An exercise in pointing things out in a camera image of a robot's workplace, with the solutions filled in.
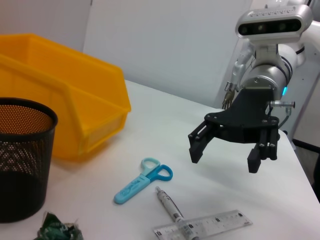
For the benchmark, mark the silver retractable pen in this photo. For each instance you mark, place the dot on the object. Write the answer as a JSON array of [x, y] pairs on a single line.
[[166, 202]]

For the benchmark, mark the background white arm with hand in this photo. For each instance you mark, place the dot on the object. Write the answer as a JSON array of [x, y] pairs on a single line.
[[238, 67]]

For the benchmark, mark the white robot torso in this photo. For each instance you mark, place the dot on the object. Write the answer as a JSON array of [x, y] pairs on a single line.
[[308, 105]]

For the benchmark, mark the transparent plastic ruler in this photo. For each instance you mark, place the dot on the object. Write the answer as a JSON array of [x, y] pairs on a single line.
[[220, 221]]

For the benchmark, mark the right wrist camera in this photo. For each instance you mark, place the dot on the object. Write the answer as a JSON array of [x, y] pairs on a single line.
[[272, 25]]

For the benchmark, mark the green plastic wrapper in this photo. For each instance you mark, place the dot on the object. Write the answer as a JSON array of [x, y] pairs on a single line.
[[57, 228]]

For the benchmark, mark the black mesh pen holder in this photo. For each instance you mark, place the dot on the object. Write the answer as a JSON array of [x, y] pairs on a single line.
[[22, 175]]

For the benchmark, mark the blue scissors with sheath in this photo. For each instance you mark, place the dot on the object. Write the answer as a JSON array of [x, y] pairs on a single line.
[[132, 190]]

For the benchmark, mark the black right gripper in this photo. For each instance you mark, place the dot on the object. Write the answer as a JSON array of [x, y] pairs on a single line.
[[245, 120]]

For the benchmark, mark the yellow plastic storage bin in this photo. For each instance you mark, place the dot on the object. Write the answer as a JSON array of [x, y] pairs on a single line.
[[75, 105]]

